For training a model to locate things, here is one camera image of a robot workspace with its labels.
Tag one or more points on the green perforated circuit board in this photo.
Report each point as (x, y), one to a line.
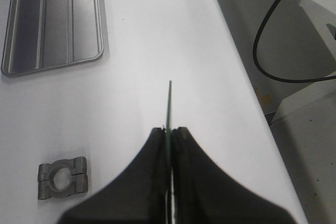
(169, 214)

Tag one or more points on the grey metal clamp block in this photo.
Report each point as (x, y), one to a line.
(62, 178)

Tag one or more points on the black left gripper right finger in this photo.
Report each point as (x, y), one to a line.
(204, 193)

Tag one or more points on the white machine base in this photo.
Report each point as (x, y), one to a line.
(304, 128)

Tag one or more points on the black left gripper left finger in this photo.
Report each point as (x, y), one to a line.
(137, 195)

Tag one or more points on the silver metal tray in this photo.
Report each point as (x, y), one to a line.
(50, 34)

